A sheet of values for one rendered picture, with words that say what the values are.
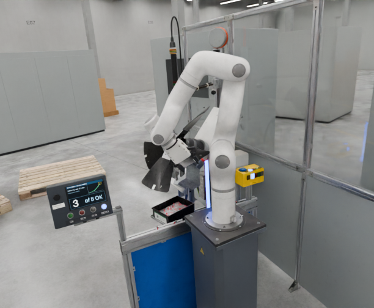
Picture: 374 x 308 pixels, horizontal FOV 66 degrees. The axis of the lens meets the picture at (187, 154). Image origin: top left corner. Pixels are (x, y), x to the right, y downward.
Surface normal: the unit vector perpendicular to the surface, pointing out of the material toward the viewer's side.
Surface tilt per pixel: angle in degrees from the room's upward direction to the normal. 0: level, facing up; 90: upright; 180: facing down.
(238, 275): 90
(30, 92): 90
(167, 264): 90
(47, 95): 90
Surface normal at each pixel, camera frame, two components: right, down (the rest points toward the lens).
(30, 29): 0.69, 0.19
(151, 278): 0.44, 0.26
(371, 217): -0.89, 0.20
